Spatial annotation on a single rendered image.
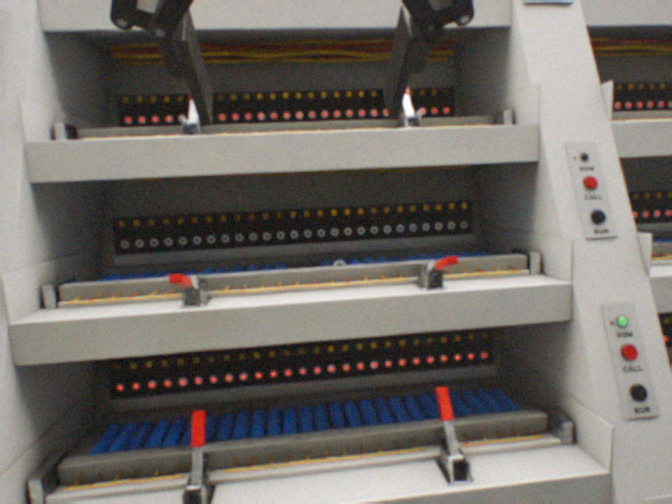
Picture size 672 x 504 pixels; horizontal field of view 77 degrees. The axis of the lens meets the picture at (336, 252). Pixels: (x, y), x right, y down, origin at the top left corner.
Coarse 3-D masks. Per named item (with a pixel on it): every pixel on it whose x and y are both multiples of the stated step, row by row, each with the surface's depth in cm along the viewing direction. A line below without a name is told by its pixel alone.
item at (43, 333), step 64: (128, 256) 61; (192, 256) 62; (256, 256) 63; (64, 320) 43; (128, 320) 44; (192, 320) 44; (256, 320) 45; (320, 320) 46; (384, 320) 46; (448, 320) 47; (512, 320) 48
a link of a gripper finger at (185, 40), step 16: (176, 32) 24; (192, 32) 25; (176, 48) 24; (192, 48) 25; (192, 64) 25; (192, 80) 26; (208, 80) 30; (192, 96) 27; (208, 96) 30; (208, 112) 29
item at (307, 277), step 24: (360, 264) 53; (384, 264) 52; (408, 264) 52; (480, 264) 53; (504, 264) 53; (72, 288) 48; (96, 288) 48; (120, 288) 48; (144, 288) 49; (168, 288) 49; (216, 288) 50; (240, 288) 50
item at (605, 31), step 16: (592, 0) 58; (608, 0) 59; (624, 0) 59; (640, 0) 59; (656, 0) 59; (592, 16) 59; (608, 16) 59; (624, 16) 59; (640, 16) 59; (656, 16) 60; (592, 32) 71; (608, 32) 72; (624, 32) 72; (640, 32) 72; (656, 32) 73; (592, 48) 72; (608, 48) 72; (624, 48) 72; (640, 48) 73; (656, 48) 73
